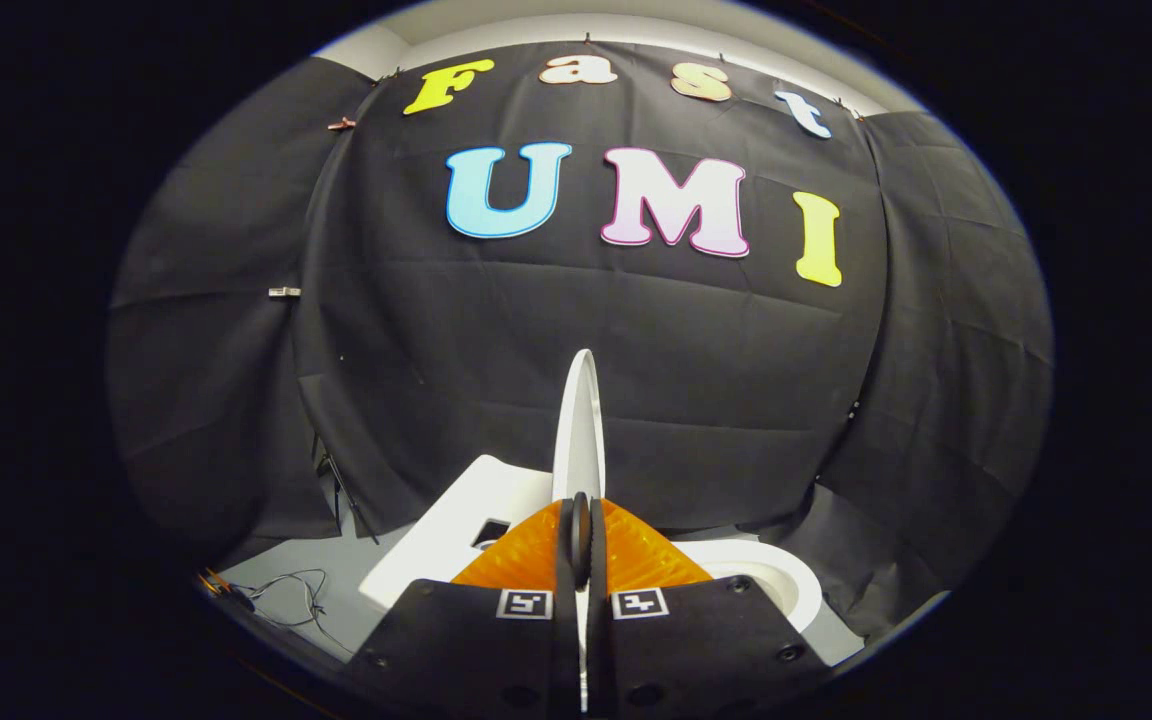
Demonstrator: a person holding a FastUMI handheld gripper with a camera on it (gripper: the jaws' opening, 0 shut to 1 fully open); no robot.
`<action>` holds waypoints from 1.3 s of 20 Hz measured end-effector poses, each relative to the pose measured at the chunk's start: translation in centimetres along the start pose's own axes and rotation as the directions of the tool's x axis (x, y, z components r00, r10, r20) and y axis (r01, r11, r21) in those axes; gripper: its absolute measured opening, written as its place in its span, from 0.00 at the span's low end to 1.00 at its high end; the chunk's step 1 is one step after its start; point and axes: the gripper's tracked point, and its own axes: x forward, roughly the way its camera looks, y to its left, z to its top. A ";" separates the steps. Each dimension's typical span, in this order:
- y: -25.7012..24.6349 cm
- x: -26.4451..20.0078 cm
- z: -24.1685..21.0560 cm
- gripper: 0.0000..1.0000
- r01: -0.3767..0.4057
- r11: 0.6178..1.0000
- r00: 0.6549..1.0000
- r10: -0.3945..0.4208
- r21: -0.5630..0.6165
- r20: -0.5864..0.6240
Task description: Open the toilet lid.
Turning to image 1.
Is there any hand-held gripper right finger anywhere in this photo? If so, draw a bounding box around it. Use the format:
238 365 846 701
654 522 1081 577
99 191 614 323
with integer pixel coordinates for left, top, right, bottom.
586 494 832 719

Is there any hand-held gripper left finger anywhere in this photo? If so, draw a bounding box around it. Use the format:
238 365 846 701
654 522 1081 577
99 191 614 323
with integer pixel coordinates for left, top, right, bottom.
347 491 579 719

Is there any white toilet lid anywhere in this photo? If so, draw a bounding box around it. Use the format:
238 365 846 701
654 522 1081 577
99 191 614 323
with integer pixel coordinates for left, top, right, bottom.
550 348 606 713

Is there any white toilet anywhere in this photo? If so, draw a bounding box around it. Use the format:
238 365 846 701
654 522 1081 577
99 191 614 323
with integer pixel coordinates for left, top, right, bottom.
358 454 825 635

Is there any thin dark stand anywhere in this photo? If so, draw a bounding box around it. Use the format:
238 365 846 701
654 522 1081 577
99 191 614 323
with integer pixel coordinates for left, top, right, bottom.
310 431 381 547

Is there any black backdrop cloth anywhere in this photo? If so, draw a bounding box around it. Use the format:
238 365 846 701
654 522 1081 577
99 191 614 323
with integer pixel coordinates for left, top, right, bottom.
106 40 1055 643

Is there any thin dark cable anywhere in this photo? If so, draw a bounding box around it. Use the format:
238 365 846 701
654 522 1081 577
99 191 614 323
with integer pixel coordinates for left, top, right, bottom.
202 567 358 658

